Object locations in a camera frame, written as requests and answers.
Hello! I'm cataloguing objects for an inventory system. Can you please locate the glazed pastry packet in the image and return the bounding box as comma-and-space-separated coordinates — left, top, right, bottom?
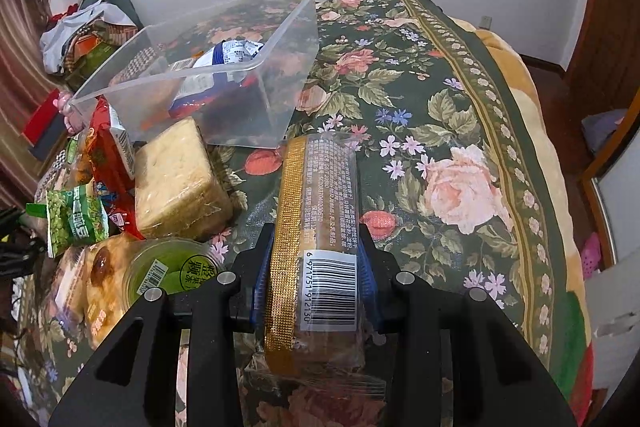
40, 234, 146, 348

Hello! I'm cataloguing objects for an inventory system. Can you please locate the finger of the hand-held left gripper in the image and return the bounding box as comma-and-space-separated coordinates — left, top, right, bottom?
0, 206, 40, 226
0, 239, 47, 279

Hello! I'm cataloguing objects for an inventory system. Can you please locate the wood framed white panel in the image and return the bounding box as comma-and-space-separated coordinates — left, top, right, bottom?
585, 157, 640, 268

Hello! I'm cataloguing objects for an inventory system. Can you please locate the clear plastic box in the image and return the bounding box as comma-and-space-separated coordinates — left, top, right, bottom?
70, 0, 321, 150

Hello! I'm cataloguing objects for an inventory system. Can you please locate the pink slipper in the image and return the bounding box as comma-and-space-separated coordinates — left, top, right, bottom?
580, 232, 603, 278

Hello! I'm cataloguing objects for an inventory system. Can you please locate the green pea snack packet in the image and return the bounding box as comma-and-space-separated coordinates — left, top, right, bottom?
27, 184, 111, 258

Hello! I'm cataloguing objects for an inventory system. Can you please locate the striped curtain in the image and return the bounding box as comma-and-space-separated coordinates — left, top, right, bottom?
0, 0, 66, 208

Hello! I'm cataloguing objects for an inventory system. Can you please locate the pile of clothes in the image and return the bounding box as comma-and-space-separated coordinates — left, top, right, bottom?
40, 0, 138, 75

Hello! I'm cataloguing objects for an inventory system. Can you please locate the green jelly cup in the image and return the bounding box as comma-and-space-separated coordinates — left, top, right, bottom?
122, 239, 228, 308

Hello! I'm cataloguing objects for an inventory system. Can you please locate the red noodle snack packet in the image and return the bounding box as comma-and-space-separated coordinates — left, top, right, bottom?
80, 98, 147, 242

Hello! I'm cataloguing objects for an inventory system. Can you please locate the wooden door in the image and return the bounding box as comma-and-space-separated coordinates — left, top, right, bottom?
565, 0, 640, 108

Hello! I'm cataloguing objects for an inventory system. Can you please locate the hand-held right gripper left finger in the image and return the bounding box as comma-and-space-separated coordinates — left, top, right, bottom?
47, 223, 276, 427

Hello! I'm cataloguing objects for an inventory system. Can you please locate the wrapped sponge cake block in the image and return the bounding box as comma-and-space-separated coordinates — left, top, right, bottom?
134, 117, 236, 242

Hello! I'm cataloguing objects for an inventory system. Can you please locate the red box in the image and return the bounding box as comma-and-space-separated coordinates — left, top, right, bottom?
22, 89, 66, 145

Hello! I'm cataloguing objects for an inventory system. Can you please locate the orange snack packet green label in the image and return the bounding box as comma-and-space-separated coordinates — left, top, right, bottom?
65, 134, 96, 188

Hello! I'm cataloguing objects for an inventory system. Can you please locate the gold-edged biscuit packet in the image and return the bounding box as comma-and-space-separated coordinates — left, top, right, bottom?
245, 132, 388, 395

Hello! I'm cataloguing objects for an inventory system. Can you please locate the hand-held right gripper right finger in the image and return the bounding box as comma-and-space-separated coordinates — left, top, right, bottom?
356, 223, 580, 427

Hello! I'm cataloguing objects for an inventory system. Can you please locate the purple grey cloth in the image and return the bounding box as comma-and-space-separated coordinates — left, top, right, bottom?
580, 109, 628, 152

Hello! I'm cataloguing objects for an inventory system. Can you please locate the blue white snack packet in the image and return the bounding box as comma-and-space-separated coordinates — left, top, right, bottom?
167, 37, 266, 120

